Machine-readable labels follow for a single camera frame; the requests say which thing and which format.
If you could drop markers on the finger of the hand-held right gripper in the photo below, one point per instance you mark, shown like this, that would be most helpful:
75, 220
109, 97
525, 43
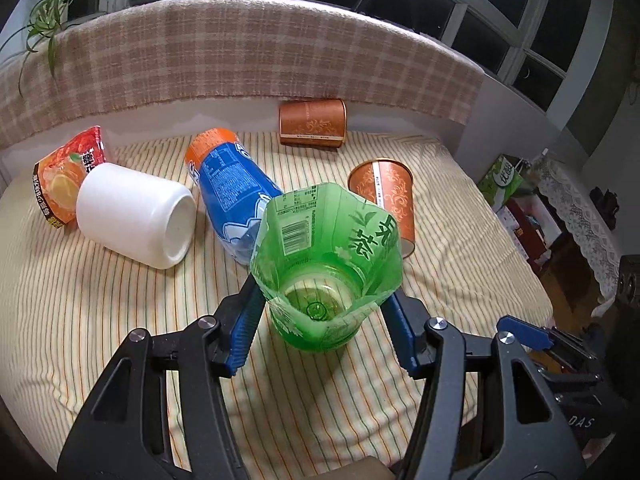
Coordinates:
522, 331

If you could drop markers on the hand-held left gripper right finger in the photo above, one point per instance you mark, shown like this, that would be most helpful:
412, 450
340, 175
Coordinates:
401, 332

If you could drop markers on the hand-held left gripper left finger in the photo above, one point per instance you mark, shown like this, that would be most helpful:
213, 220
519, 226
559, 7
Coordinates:
241, 331

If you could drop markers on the green tea bottle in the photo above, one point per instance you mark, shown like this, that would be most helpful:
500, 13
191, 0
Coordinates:
327, 265

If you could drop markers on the brown patterned paper cup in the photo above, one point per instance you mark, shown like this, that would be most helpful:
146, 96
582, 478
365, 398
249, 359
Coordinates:
312, 121
392, 195

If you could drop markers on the white plastic cup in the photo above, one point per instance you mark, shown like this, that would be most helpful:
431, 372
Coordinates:
132, 210

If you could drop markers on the orange jelly cup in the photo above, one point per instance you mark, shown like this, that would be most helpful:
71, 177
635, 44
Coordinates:
62, 180

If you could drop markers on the red cardboard box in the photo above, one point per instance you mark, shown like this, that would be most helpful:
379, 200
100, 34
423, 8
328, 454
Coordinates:
530, 230

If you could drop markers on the white lace tablecloth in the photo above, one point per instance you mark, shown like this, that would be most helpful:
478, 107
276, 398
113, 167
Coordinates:
580, 210

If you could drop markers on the green tissue box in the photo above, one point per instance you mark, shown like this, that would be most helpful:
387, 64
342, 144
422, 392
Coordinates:
500, 182

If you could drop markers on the blue orange-capped bottle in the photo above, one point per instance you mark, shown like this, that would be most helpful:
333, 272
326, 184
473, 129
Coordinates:
227, 180

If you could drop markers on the small black object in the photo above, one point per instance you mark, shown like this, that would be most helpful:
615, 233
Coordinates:
602, 201

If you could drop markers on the plaid blanket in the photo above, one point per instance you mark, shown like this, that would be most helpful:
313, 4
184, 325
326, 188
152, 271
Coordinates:
240, 55

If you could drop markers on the green spider plant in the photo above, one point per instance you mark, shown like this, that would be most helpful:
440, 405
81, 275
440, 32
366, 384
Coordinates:
47, 20

